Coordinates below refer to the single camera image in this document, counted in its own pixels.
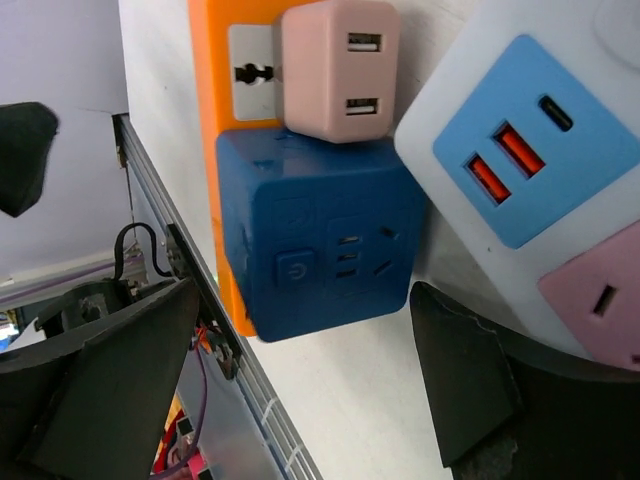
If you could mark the white multicolour power strip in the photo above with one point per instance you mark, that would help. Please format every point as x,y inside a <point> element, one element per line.
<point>526,139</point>

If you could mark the orange power strip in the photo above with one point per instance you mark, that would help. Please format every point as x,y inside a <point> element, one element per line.
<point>209,23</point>

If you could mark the blue cube plug adapter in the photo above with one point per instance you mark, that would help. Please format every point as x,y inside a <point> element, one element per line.
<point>317,235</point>

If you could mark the aluminium frame rail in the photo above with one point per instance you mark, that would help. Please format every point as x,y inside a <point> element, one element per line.
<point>246,433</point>

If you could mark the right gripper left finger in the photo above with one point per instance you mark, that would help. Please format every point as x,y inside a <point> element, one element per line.
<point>91,403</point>

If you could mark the pink usb charger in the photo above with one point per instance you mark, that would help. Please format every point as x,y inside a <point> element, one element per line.
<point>338,65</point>

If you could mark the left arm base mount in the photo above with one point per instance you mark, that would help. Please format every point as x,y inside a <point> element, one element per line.
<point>95,300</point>

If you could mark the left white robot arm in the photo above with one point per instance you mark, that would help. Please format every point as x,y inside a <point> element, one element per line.
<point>28,130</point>

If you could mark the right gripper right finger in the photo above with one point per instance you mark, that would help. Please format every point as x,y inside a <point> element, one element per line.
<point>505,406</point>

